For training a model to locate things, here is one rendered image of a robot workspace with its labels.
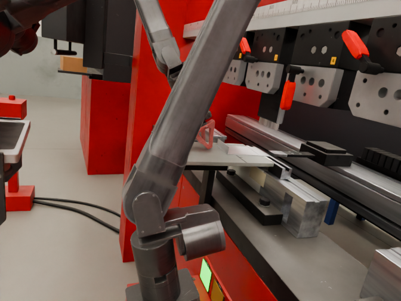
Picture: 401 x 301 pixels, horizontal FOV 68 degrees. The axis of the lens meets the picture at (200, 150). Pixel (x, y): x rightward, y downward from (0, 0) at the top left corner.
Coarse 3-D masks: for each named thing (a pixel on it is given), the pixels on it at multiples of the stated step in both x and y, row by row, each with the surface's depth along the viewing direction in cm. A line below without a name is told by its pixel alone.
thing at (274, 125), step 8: (264, 96) 86; (272, 96) 82; (280, 96) 79; (264, 104) 86; (272, 104) 82; (264, 112) 86; (272, 112) 82; (280, 112) 80; (264, 120) 87; (272, 120) 82; (280, 120) 81; (272, 128) 83
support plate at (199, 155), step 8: (200, 144) 87; (216, 144) 90; (232, 144) 93; (240, 144) 95; (192, 152) 78; (200, 152) 79; (208, 152) 80; (216, 152) 81; (224, 152) 83; (192, 160) 72; (200, 160) 73; (208, 160) 74; (216, 160) 75; (224, 160) 76; (232, 160) 77; (240, 160) 78; (248, 160) 79; (256, 160) 80; (264, 160) 81
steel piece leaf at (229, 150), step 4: (220, 140) 86; (220, 144) 86; (224, 144) 83; (220, 148) 86; (224, 148) 83; (228, 148) 81; (232, 148) 87; (236, 148) 88; (240, 148) 89; (244, 148) 89; (248, 148) 90; (228, 152) 81; (232, 152) 83; (236, 152) 84; (240, 152) 84; (244, 152) 85; (248, 152) 85; (252, 152) 86
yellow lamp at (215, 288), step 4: (216, 284) 56; (212, 288) 58; (216, 288) 56; (212, 292) 58; (216, 292) 56; (220, 292) 55; (212, 296) 58; (216, 296) 56; (220, 296) 55; (212, 300) 58; (216, 300) 56; (220, 300) 55
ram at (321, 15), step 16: (192, 0) 140; (208, 0) 121; (272, 0) 79; (384, 0) 49; (400, 0) 46; (192, 16) 139; (288, 16) 72; (304, 16) 67; (320, 16) 62; (336, 16) 58; (352, 16) 55; (368, 16) 51; (384, 16) 49; (192, 32) 139
